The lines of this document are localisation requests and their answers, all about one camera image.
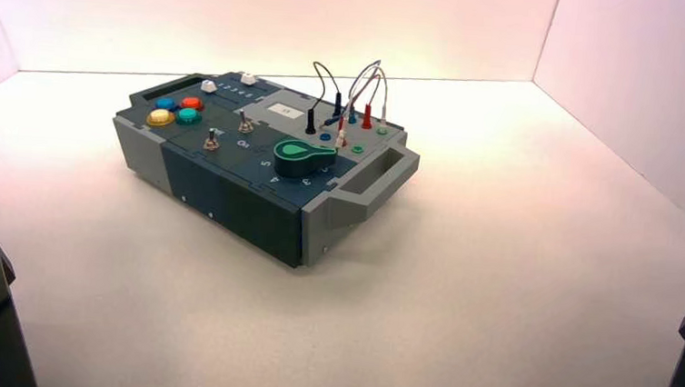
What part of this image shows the black wire with banana plugs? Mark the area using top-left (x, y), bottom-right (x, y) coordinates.
top-left (304, 60), bottom-right (346, 138)

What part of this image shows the green rotary knob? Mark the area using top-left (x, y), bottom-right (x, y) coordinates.
top-left (271, 138), bottom-right (340, 183)

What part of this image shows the grey and blue control box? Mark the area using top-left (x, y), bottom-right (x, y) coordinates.
top-left (103, 62), bottom-right (427, 278)

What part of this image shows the white label plate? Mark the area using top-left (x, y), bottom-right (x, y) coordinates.
top-left (266, 102), bottom-right (303, 120)

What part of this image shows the teal round push button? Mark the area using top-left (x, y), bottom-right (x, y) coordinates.
top-left (175, 107), bottom-right (204, 127)

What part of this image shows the yellow round push button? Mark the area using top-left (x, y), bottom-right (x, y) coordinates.
top-left (145, 107), bottom-right (177, 129)

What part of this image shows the blue wire with banana plugs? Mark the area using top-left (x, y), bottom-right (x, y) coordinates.
top-left (322, 55), bottom-right (382, 130)

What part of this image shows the red wire with banana plugs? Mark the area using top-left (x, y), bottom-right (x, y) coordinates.
top-left (337, 65), bottom-right (383, 137)

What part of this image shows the white wire with banana plugs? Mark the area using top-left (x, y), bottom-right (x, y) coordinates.
top-left (333, 65), bottom-right (393, 154)

